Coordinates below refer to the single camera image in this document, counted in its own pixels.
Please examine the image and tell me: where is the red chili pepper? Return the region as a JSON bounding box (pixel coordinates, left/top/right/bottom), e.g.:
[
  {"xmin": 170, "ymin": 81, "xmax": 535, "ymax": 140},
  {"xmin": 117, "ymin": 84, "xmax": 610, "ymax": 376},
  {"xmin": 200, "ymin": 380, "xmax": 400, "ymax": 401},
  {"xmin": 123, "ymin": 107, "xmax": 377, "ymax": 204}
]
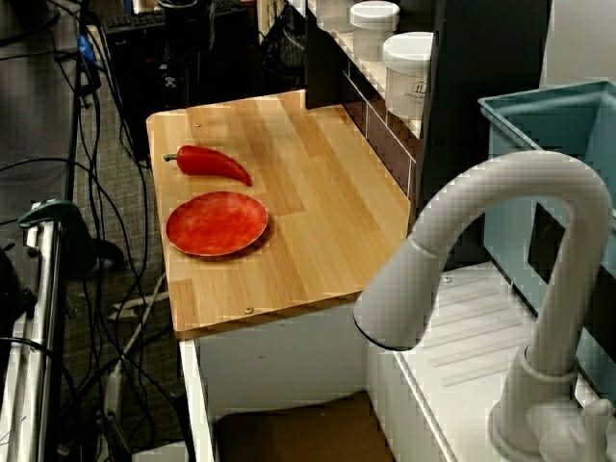
[{"xmin": 162, "ymin": 144, "xmax": 253, "ymax": 188}]

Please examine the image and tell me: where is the red round plate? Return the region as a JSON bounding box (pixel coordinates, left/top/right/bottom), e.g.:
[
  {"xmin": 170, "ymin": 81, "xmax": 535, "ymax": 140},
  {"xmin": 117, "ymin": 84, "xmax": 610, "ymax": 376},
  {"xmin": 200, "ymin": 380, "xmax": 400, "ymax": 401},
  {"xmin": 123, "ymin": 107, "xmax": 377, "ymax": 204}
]
[{"xmin": 166, "ymin": 191, "xmax": 270, "ymax": 257}]

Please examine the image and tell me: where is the wooden countertop board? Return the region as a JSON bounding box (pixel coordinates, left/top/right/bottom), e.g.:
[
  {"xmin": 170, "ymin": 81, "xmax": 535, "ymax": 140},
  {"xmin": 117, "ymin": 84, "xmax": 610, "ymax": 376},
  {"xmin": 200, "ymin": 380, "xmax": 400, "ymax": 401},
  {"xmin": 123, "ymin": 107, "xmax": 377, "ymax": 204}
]
[{"xmin": 145, "ymin": 89, "xmax": 412, "ymax": 339}]

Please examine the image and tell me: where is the tiled shelf backsplash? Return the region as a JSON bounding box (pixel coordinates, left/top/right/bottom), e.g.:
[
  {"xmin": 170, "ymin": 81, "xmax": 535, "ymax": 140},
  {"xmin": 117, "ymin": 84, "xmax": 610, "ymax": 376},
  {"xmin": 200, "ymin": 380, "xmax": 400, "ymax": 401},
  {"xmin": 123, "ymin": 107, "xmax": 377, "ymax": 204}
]
[{"xmin": 305, "ymin": 0, "xmax": 425, "ymax": 198}]

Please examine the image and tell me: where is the white lidded jar with print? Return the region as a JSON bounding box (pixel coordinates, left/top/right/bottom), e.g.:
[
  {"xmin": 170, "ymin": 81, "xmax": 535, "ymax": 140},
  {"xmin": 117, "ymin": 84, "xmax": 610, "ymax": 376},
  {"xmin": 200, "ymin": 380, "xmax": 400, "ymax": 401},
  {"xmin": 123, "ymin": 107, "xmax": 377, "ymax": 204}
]
[{"xmin": 382, "ymin": 32, "xmax": 434, "ymax": 119}]

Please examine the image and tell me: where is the white toy sink unit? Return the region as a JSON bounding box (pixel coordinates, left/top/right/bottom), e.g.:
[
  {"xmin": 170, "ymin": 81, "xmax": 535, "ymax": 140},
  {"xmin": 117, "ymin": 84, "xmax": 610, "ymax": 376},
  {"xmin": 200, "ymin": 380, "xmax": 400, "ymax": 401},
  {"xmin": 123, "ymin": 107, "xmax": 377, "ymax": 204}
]
[{"xmin": 178, "ymin": 262, "xmax": 616, "ymax": 462}]

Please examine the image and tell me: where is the white lidded plain jar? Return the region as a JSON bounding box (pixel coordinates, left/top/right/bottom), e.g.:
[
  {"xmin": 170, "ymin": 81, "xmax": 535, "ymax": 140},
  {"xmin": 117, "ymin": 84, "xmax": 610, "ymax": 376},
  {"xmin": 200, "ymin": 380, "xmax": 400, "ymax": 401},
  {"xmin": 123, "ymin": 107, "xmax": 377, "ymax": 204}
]
[{"xmin": 348, "ymin": 1, "xmax": 400, "ymax": 62}]

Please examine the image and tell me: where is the translucent plastic jar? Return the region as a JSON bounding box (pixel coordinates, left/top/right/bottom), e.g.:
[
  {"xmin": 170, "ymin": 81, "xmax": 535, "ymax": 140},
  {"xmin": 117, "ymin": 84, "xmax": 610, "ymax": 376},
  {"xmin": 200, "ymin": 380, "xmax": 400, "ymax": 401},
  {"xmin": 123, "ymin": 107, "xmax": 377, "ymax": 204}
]
[{"xmin": 315, "ymin": 0, "xmax": 357, "ymax": 33}]

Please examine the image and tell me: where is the dark grey upright panel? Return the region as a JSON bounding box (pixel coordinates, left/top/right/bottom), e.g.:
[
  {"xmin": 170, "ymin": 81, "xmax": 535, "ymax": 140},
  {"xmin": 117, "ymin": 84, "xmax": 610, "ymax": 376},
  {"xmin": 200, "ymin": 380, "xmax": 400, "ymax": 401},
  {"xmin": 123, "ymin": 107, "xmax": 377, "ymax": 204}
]
[{"xmin": 416, "ymin": 0, "xmax": 552, "ymax": 265}]

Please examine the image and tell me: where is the teal plastic bin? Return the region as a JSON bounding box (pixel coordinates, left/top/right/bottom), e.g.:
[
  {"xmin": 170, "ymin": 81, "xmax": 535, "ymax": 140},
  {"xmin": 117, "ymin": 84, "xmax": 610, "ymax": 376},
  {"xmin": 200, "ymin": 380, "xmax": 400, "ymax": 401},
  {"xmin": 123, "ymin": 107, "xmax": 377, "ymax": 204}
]
[{"xmin": 476, "ymin": 80, "xmax": 616, "ymax": 400}]

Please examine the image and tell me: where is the white toy kitchen faucet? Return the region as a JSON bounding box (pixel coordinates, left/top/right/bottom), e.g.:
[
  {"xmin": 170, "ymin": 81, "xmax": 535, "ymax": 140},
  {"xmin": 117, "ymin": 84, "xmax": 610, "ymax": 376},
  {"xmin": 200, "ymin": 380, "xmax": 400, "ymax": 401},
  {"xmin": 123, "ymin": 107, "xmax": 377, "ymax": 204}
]
[{"xmin": 352, "ymin": 150, "xmax": 616, "ymax": 462}]

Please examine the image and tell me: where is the green clamp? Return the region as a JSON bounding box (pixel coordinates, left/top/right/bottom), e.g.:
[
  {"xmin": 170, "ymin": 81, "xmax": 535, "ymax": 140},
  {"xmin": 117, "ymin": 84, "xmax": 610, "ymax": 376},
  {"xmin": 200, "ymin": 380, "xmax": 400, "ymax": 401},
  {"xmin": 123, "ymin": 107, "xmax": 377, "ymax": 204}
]
[{"xmin": 17, "ymin": 199, "xmax": 98, "ymax": 275}]

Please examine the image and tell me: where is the silver metal pole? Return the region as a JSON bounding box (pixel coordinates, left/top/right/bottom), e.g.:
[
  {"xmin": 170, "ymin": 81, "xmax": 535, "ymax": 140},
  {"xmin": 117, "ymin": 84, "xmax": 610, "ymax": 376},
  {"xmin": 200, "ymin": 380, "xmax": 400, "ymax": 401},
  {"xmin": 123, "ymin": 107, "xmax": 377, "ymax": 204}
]
[{"xmin": 7, "ymin": 225, "xmax": 64, "ymax": 462}]

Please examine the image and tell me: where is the white cable with plug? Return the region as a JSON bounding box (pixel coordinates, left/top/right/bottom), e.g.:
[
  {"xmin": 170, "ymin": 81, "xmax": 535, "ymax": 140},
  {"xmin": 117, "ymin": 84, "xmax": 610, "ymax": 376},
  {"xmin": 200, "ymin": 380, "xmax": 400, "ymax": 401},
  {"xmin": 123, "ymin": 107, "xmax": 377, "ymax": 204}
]
[{"xmin": 102, "ymin": 271, "xmax": 168, "ymax": 421}]

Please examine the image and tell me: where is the black wire mesh basket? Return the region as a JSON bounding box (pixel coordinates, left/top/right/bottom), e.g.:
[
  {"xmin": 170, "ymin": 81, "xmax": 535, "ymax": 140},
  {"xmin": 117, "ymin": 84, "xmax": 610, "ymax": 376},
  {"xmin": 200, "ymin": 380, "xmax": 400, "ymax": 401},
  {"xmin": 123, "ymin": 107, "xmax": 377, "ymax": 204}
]
[{"xmin": 259, "ymin": 3, "xmax": 309, "ymax": 93}]

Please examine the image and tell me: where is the black floor cable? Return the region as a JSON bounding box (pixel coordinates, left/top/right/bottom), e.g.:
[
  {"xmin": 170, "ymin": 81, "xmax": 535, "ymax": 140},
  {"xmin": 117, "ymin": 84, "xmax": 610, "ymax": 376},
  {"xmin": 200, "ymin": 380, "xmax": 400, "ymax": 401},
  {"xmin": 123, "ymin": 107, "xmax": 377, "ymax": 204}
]
[{"xmin": 0, "ymin": 13, "xmax": 160, "ymax": 434}]

